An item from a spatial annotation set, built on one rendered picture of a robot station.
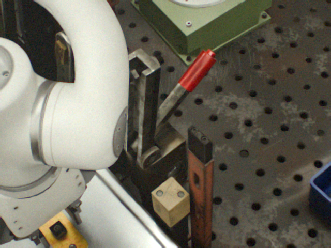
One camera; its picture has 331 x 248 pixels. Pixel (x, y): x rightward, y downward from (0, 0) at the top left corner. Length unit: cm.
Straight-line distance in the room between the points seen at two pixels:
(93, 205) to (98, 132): 32
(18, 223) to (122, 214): 17
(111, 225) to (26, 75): 34
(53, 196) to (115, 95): 20
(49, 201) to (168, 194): 15
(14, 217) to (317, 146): 70
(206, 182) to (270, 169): 49
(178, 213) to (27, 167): 25
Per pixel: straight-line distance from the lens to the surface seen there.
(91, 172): 74
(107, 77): 51
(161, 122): 77
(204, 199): 74
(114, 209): 82
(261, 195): 116
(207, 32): 126
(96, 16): 51
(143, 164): 77
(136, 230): 80
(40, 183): 62
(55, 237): 81
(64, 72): 89
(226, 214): 114
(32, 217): 70
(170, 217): 76
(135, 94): 72
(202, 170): 68
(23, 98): 51
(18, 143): 54
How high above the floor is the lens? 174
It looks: 58 degrees down
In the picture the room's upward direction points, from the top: 6 degrees counter-clockwise
